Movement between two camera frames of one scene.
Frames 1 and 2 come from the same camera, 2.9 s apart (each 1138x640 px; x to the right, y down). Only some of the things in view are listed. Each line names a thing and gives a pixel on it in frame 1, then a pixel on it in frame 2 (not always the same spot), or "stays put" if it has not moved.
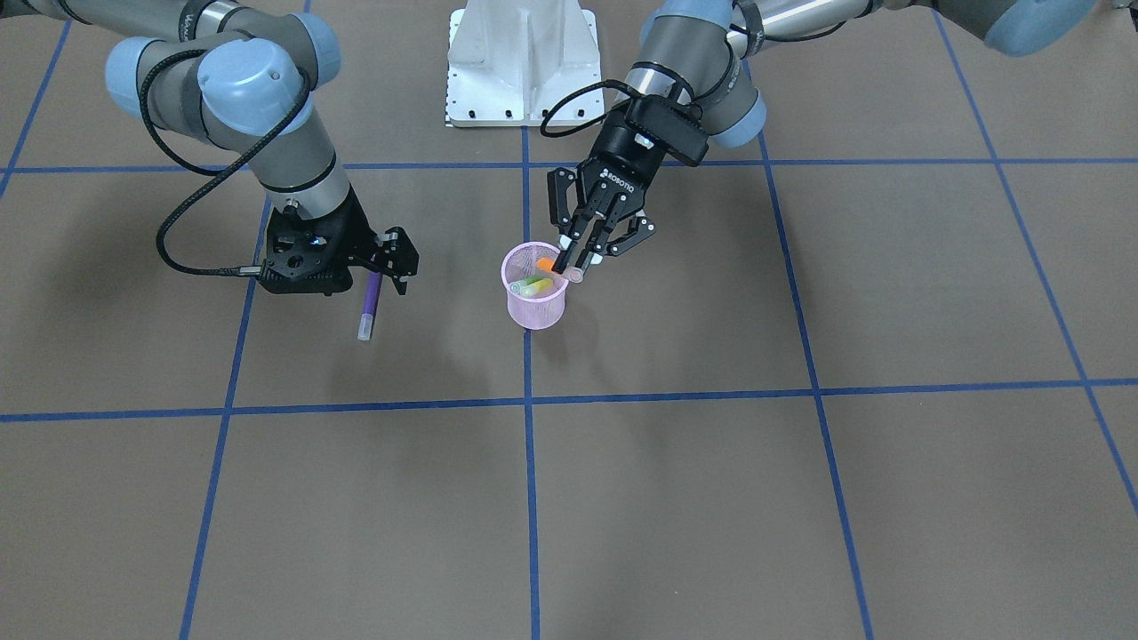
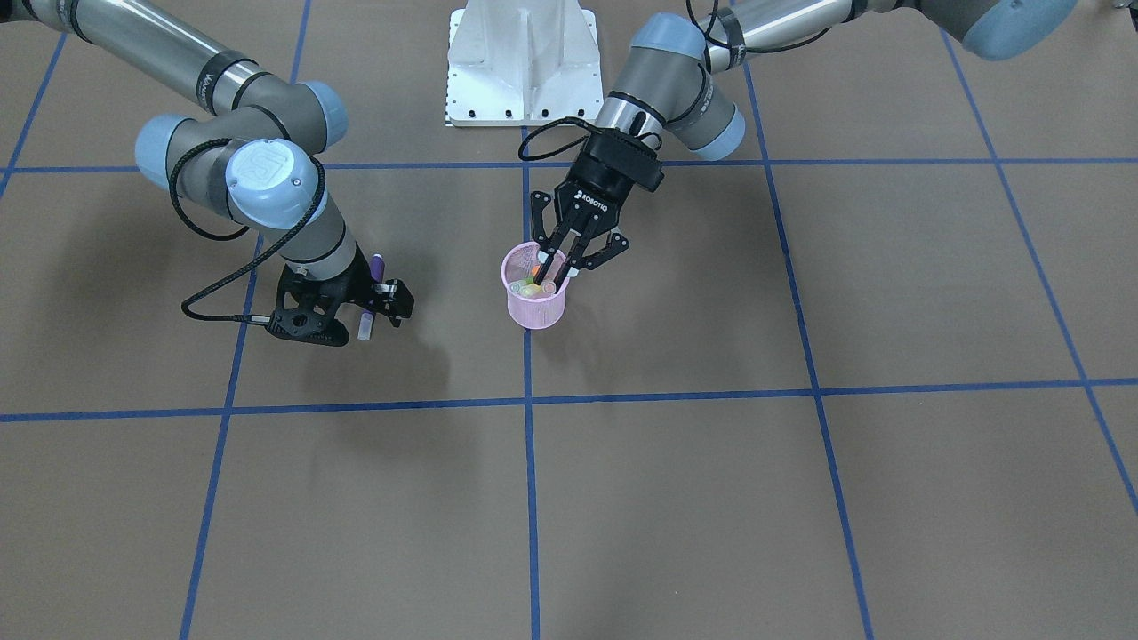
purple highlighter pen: (369, 307) stays put
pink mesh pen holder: (534, 292) stays put
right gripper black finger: (401, 258) -> (394, 299)
